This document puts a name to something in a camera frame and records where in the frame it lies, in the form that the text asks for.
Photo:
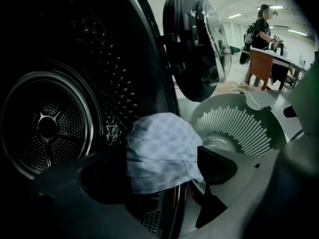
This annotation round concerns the round glass machine door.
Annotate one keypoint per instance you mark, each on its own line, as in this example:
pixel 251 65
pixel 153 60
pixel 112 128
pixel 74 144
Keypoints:
pixel 194 46

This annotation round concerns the dark drum washing machine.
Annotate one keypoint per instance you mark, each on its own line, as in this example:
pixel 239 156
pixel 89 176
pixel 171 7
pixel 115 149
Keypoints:
pixel 74 83

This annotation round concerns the black bag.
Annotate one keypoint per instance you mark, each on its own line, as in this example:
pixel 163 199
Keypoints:
pixel 245 57

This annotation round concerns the light blue checked clothes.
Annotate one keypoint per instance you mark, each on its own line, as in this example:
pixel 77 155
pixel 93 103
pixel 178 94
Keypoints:
pixel 162 153

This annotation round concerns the ceiling tube light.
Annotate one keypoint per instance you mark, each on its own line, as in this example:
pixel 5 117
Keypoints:
pixel 297 32
pixel 276 7
pixel 234 15

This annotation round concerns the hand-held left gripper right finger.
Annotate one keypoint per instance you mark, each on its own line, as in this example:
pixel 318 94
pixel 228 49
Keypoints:
pixel 249 195

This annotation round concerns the white long table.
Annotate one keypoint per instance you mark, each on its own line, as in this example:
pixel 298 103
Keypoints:
pixel 286 61

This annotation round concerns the grey slotted laundry basket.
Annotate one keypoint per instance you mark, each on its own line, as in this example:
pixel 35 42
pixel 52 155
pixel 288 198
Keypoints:
pixel 231 131

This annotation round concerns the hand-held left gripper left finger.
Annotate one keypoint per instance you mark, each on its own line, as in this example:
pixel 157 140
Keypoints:
pixel 64 208

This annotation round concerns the brown wooden desk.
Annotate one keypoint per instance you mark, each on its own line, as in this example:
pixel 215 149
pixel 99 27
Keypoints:
pixel 260 63

